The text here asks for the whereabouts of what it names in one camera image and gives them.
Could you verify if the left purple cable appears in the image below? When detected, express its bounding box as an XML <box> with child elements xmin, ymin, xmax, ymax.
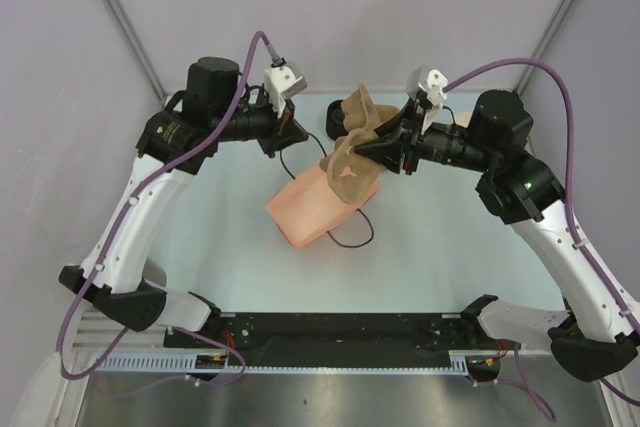
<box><xmin>58</xmin><ymin>29</ymin><xmax>283</xmax><ymax>387</ymax></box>

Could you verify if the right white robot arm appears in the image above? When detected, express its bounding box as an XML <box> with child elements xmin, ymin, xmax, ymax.
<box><xmin>354</xmin><ymin>90</ymin><xmax>639</xmax><ymax>382</ymax></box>

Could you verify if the aluminium frame rail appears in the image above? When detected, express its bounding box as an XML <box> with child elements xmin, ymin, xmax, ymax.
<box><xmin>71</xmin><ymin>310</ymin><xmax>166</xmax><ymax>352</ymax></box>

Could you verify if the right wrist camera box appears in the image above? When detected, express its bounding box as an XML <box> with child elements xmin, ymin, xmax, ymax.
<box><xmin>405</xmin><ymin>66</ymin><xmax>448</xmax><ymax>134</ymax></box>

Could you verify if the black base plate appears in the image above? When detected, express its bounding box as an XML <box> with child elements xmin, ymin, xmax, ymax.
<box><xmin>163</xmin><ymin>310</ymin><xmax>506</xmax><ymax>369</ymax></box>

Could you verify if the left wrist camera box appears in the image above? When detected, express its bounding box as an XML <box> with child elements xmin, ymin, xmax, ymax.
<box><xmin>264</xmin><ymin>62</ymin><xmax>307</xmax><ymax>118</ymax></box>

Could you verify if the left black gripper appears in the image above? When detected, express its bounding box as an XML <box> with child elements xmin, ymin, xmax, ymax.
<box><xmin>212</xmin><ymin>86</ymin><xmax>309</xmax><ymax>158</ymax></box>

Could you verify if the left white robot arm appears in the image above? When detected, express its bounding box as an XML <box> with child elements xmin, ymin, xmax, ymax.
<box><xmin>59</xmin><ymin>57</ymin><xmax>309</xmax><ymax>347</ymax></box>

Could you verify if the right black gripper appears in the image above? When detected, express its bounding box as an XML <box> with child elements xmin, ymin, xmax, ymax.
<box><xmin>354</xmin><ymin>96</ymin><xmax>496</xmax><ymax>176</ymax></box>

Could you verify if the stack of paper cups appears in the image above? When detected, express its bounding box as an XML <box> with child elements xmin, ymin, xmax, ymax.
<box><xmin>454</xmin><ymin>112</ymin><xmax>471</xmax><ymax>128</ymax></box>

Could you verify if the brown cardboard cup carrier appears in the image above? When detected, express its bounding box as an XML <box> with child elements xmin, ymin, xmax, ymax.
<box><xmin>317</xmin><ymin>82</ymin><xmax>392</xmax><ymax>206</ymax></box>

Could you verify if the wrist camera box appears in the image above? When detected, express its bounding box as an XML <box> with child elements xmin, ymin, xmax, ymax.
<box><xmin>405</xmin><ymin>66</ymin><xmax>448</xmax><ymax>134</ymax></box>
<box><xmin>264</xmin><ymin>62</ymin><xmax>307</xmax><ymax>118</ymax></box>

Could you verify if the purple cable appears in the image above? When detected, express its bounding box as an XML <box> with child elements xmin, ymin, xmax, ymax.
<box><xmin>439</xmin><ymin>57</ymin><xmax>640</xmax><ymax>423</ymax></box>
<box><xmin>58</xmin><ymin>29</ymin><xmax>283</xmax><ymax>387</ymax></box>

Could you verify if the grey tape roll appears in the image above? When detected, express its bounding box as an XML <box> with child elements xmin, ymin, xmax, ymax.
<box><xmin>142</xmin><ymin>258</ymin><xmax>167</xmax><ymax>287</ymax></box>

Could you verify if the white slotted cable duct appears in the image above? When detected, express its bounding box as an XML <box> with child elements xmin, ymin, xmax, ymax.
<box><xmin>97</xmin><ymin>352</ymin><xmax>468</xmax><ymax>376</ymax></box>

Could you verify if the stack of black lids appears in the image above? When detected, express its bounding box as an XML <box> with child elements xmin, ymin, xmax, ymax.
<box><xmin>325</xmin><ymin>100</ymin><xmax>348</xmax><ymax>140</ymax></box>

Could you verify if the orange paper bag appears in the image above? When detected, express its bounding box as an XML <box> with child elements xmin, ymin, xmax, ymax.
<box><xmin>266</xmin><ymin>128</ymin><xmax>382</xmax><ymax>250</ymax></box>

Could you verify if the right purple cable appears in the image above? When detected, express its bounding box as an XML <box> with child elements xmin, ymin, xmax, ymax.
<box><xmin>439</xmin><ymin>57</ymin><xmax>640</xmax><ymax>423</ymax></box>

